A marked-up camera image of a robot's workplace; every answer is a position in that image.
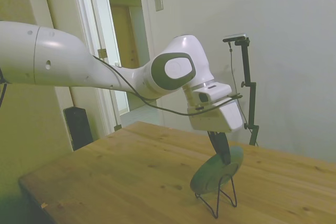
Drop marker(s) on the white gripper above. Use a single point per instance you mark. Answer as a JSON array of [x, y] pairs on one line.
[[218, 117]]

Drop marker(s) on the green round plate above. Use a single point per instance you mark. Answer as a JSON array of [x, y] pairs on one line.
[[207, 176]]

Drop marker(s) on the black upright speaker box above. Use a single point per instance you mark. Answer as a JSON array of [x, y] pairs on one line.
[[78, 128]]

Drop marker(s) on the black camera stand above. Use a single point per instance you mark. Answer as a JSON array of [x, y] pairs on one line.
[[252, 95]]

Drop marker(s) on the grey exterior camera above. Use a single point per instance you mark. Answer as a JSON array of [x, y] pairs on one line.
[[235, 37]]

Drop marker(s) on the white wall switch plate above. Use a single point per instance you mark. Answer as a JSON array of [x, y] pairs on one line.
[[158, 1]]

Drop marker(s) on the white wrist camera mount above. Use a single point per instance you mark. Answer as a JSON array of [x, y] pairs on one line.
[[211, 94]]

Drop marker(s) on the white open door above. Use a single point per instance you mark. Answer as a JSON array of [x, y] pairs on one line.
[[89, 24]]

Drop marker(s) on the brown wooden door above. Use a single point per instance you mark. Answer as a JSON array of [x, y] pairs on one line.
[[126, 37]]

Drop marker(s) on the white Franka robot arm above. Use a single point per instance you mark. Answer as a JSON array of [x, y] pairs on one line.
[[65, 58]]

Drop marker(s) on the brass door hinge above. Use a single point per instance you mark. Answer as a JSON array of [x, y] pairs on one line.
[[117, 127], [102, 53]]

